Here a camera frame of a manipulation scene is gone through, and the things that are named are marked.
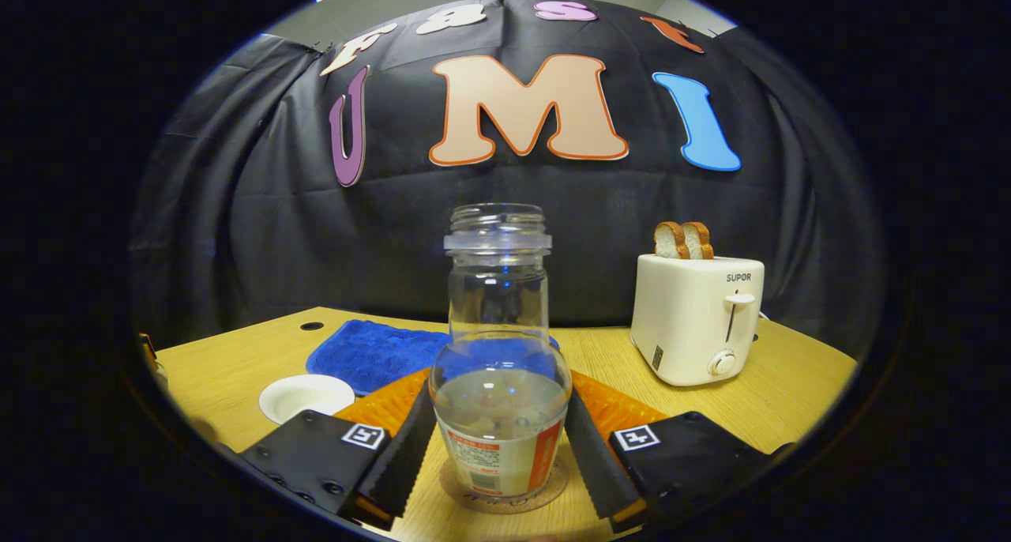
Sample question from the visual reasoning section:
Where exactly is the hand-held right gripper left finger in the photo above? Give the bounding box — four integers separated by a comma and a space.
237, 371, 438, 532

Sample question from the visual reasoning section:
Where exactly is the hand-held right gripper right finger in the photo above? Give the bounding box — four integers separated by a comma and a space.
564, 371, 795, 533

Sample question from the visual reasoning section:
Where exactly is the round cork coaster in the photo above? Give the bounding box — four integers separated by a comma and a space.
439, 455, 569, 515

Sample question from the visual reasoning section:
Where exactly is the clear plastic water bottle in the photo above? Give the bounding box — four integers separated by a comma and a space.
430, 203, 573, 499

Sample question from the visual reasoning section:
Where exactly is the beige ceramic teacup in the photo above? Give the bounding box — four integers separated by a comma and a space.
259, 374, 356, 426

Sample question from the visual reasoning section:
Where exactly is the blue towel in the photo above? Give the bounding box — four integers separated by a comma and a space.
306, 319, 562, 397

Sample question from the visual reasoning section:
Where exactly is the cream toaster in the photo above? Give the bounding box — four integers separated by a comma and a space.
630, 254, 765, 387

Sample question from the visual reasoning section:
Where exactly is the toast bread slice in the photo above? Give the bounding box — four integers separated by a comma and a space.
682, 222, 715, 260
654, 221, 692, 260

